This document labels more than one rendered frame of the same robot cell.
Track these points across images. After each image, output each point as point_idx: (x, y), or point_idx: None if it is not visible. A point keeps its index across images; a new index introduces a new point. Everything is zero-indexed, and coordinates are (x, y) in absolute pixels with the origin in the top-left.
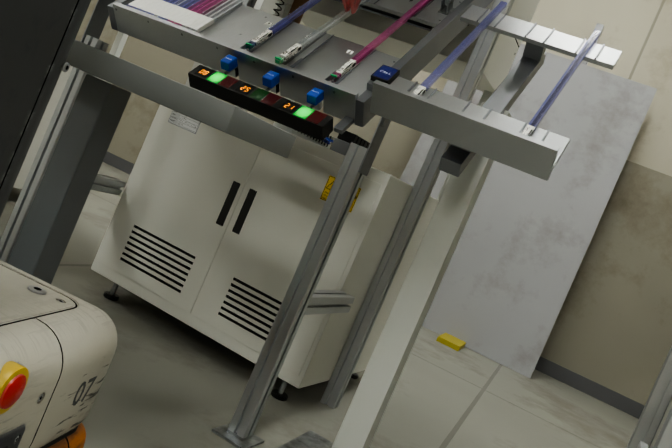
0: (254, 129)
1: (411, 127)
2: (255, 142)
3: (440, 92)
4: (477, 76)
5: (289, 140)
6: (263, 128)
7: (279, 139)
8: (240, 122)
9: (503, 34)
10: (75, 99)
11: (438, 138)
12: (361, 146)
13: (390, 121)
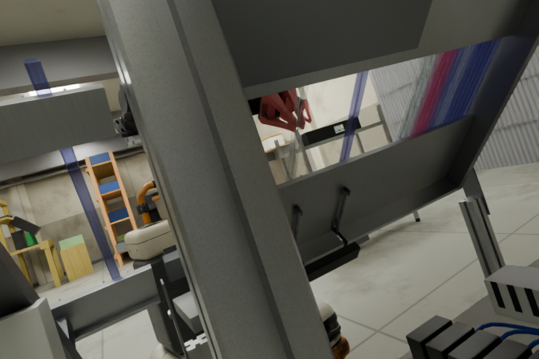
0: (179, 311)
1: (116, 322)
2: (182, 318)
3: (98, 285)
4: (119, 75)
5: (188, 320)
6: (180, 310)
7: (186, 318)
8: (176, 307)
9: (22, 158)
10: (480, 258)
11: (86, 336)
12: (192, 339)
13: (171, 312)
